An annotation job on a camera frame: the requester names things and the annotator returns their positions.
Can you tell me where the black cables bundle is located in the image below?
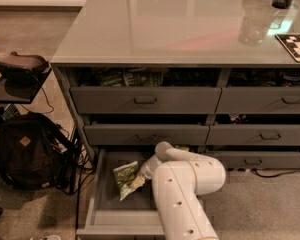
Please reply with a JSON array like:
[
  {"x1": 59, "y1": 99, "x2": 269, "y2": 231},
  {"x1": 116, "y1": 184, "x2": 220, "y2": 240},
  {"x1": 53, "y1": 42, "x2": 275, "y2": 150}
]
[{"x1": 54, "y1": 123, "x2": 95, "y2": 232}]

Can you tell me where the back green dang bag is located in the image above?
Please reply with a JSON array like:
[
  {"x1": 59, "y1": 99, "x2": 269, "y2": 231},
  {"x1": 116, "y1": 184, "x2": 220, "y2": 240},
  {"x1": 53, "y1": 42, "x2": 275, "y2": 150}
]
[{"x1": 176, "y1": 145, "x2": 190, "y2": 151}]

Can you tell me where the top right grey drawer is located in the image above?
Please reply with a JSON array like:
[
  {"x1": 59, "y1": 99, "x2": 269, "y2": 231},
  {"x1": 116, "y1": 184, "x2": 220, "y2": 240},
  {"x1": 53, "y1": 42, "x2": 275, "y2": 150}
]
[{"x1": 216, "y1": 87, "x2": 300, "y2": 114}]

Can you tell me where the middle right grey drawer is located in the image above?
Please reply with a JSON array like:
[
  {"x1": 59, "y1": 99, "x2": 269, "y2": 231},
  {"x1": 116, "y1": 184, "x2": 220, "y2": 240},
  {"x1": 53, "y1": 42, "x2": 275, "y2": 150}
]
[{"x1": 206, "y1": 124, "x2": 300, "y2": 146}]

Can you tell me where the black white marker tag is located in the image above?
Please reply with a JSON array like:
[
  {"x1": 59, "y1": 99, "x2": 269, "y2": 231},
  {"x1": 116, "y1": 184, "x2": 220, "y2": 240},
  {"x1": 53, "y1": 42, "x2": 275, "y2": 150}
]
[{"x1": 275, "y1": 33, "x2": 300, "y2": 62}]

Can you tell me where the grey drawer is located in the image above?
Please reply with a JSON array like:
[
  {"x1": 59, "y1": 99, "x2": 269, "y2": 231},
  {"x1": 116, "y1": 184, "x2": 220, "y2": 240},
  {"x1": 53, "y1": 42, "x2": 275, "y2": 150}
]
[
  {"x1": 84, "y1": 124, "x2": 209, "y2": 146},
  {"x1": 216, "y1": 87, "x2": 300, "y2": 114},
  {"x1": 70, "y1": 86, "x2": 221, "y2": 114},
  {"x1": 206, "y1": 151, "x2": 300, "y2": 169},
  {"x1": 206, "y1": 124, "x2": 300, "y2": 146}
]

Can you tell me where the white grey sneaker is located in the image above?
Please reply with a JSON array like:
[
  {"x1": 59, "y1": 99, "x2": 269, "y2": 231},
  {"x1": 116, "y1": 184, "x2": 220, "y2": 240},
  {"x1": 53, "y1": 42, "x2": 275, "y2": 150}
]
[{"x1": 29, "y1": 235, "x2": 61, "y2": 240}]

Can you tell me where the middle left grey drawer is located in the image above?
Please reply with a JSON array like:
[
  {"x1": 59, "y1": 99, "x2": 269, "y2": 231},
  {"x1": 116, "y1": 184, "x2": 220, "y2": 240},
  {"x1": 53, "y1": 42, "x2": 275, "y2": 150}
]
[{"x1": 84, "y1": 124, "x2": 209, "y2": 146}]

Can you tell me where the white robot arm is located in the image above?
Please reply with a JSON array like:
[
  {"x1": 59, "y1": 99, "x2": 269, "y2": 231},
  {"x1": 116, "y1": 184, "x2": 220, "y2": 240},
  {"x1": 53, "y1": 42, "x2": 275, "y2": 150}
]
[{"x1": 130, "y1": 141, "x2": 226, "y2": 240}]

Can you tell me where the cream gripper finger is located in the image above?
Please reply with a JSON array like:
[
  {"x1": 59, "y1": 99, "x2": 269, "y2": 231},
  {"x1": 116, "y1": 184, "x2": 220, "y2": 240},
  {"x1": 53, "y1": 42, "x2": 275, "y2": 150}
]
[{"x1": 130, "y1": 176, "x2": 145, "y2": 190}]

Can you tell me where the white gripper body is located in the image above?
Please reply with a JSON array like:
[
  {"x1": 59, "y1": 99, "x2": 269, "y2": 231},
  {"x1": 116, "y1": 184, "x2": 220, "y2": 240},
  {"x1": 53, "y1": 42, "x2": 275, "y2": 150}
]
[{"x1": 139, "y1": 155, "x2": 162, "y2": 180}]

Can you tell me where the grey drawer cabinet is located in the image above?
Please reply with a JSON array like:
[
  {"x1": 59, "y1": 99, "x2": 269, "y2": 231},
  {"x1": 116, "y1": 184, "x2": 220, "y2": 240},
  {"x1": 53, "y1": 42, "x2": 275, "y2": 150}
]
[{"x1": 52, "y1": 0, "x2": 300, "y2": 240}]

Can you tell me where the green snack bags top drawer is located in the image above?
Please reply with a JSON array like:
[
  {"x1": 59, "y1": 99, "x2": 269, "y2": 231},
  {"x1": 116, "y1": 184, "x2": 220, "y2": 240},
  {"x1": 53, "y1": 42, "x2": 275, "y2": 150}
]
[{"x1": 98, "y1": 68, "x2": 164, "y2": 87}]

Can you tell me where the top left grey drawer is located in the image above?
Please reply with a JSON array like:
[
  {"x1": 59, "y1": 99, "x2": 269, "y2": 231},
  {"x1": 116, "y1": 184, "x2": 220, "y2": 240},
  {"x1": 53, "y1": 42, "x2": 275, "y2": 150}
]
[{"x1": 70, "y1": 86, "x2": 221, "y2": 114}]

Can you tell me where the dark brown bag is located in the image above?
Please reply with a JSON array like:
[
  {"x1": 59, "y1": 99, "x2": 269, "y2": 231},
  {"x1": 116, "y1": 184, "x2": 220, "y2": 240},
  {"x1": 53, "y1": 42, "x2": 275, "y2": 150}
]
[{"x1": 0, "y1": 51, "x2": 49, "y2": 84}]

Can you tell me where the bottom right grey drawer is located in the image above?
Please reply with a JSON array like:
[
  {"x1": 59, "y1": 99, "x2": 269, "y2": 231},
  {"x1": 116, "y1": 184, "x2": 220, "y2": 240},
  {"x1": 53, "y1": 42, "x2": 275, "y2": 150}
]
[{"x1": 206, "y1": 151, "x2": 300, "y2": 169}]

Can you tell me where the open bottom left drawer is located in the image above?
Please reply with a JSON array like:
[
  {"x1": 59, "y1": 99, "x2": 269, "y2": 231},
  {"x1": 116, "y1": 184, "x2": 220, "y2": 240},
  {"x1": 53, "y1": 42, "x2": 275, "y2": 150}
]
[{"x1": 77, "y1": 149, "x2": 166, "y2": 240}]

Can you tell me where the black backpack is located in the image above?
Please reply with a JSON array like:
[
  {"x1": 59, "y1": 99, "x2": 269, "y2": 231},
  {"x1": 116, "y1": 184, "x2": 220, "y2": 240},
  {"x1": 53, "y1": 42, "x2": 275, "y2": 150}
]
[{"x1": 0, "y1": 112, "x2": 74, "y2": 190}]

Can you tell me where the green jalapeno chip bag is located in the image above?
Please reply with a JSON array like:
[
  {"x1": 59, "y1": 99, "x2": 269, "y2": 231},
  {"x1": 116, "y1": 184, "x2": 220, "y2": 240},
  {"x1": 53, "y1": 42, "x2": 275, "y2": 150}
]
[{"x1": 113, "y1": 161, "x2": 139, "y2": 201}]

